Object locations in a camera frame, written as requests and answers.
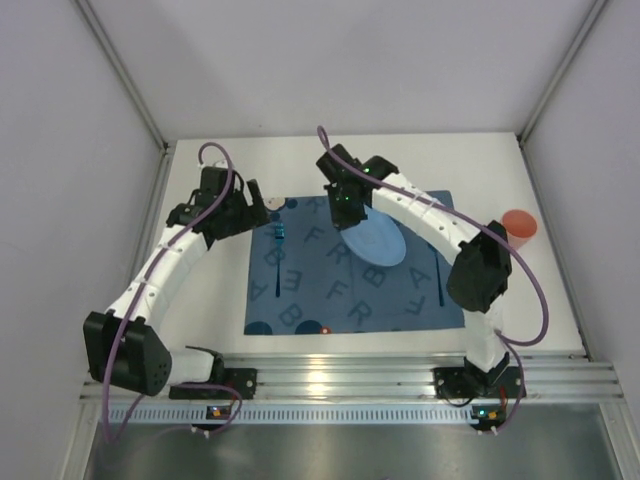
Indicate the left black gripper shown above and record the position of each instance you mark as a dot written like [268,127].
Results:
[250,211]

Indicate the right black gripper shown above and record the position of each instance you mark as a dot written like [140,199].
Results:
[347,215]

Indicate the blue metal fork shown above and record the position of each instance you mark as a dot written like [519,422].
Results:
[279,237]

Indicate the blue plastic plate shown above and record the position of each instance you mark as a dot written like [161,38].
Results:
[377,240]

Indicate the blue letter-print placemat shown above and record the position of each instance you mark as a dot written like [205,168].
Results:
[327,289]

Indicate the blue metal spoon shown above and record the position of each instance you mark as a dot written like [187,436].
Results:
[439,281]

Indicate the orange plastic cup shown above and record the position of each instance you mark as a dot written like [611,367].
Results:
[520,227]

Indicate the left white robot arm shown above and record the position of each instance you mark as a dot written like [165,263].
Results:
[123,344]

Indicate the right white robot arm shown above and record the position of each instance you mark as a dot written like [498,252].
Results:
[479,264]

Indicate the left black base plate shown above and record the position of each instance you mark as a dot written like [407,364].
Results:
[242,380]

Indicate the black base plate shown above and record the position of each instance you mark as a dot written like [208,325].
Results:
[458,383]
[242,380]

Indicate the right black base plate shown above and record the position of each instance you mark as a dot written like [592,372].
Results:
[458,383]

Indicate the perforated cable duct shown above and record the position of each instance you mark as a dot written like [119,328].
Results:
[303,414]

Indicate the aluminium mounting rail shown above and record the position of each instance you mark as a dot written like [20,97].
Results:
[409,377]

